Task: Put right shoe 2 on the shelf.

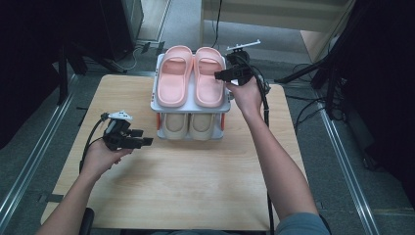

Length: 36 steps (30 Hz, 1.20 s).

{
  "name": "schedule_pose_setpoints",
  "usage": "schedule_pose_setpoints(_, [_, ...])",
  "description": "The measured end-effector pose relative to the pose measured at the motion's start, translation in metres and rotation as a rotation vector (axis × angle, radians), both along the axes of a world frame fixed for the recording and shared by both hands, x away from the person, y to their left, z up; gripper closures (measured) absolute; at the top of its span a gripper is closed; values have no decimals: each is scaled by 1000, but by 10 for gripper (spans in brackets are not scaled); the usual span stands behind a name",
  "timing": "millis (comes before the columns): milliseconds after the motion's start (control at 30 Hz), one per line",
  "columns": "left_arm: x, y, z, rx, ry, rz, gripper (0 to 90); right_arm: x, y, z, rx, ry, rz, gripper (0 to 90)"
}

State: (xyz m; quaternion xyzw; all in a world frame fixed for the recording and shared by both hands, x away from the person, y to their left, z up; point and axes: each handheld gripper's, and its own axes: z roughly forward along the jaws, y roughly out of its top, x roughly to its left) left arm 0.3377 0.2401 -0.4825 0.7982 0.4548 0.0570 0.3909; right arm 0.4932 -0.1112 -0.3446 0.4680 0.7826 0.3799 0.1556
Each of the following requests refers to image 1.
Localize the wooden cabinet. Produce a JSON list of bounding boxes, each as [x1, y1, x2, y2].
[[200, 0, 357, 63]]

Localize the black floor cables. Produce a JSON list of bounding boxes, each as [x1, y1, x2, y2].
[[284, 62, 332, 132]]

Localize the person's blue-grey clothing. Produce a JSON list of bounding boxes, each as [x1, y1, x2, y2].
[[275, 211, 331, 235]]

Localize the black curtain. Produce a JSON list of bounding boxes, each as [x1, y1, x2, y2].
[[0, 0, 102, 150], [339, 0, 415, 210]]

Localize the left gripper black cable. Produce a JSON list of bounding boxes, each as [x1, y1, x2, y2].
[[78, 112, 111, 174]]

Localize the metal floor rail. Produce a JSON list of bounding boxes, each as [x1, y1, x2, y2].
[[317, 103, 382, 235], [0, 73, 76, 223]]

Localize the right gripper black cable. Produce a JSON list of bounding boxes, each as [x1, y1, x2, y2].
[[233, 53, 276, 235]]

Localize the black chair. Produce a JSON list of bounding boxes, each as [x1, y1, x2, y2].
[[78, 207, 96, 235]]

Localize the cream clog shoe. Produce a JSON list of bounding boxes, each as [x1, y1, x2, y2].
[[161, 113, 190, 141], [189, 113, 217, 142]]

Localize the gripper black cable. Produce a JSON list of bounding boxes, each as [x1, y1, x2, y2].
[[233, 53, 276, 235], [78, 112, 111, 174]]

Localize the pink slipper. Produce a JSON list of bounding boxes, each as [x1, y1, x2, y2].
[[193, 46, 227, 109], [157, 45, 195, 109]]

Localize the black tripod stand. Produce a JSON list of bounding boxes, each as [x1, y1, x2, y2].
[[273, 0, 363, 119]]

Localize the black metal stand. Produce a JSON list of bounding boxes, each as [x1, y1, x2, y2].
[[56, 41, 90, 106]]

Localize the grey two-tier shoe rack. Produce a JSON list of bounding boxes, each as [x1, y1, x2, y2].
[[150, 52, 233, 142]]

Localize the white floor cable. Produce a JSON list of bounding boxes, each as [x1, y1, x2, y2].
[[112, 45, 145, 72]]

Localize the person's right hand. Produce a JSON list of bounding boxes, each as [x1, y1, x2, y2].
[[225, 76, 263, 120]]

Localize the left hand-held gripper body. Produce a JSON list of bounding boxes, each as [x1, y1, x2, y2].
[[102, 110, 138, 152]]

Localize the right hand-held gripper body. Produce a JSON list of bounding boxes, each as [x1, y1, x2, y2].
[[225, 38, 262, 86]]

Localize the black cabinet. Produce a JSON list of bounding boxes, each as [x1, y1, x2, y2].
[[97, 0, 145, 62]]

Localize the person's left hand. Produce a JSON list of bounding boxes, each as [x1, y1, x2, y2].
[[79, 140, 133, 179]]

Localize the black hanging cable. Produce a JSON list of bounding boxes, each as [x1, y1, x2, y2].
[[210, 0, 224, 49]]

